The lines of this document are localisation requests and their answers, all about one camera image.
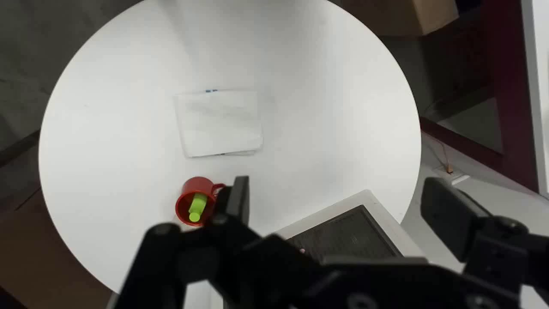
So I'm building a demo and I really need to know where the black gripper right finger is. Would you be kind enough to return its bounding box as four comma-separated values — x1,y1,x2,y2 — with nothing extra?
420,175,549,294

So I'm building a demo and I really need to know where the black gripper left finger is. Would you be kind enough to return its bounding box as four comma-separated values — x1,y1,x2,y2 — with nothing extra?
116,175,322,309

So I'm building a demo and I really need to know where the white cupboard unit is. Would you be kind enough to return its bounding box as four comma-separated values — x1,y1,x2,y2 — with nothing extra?
272,187,425,264

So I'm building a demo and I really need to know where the green plastic item in mug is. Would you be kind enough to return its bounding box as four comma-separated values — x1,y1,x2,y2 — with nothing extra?
187,194,209,223

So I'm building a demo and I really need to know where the red mug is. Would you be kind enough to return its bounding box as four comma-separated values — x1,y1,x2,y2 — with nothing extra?
173,175,228,228

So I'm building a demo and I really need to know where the white folded cloth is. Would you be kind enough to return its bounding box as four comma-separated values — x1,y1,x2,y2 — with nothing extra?
175,86,264,160

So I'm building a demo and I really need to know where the white desk with maroon side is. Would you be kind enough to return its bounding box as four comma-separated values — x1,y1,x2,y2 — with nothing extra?
418,0,549,196

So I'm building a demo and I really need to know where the brown cardboard box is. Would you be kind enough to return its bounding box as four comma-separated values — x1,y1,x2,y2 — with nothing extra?
348,0,459,40

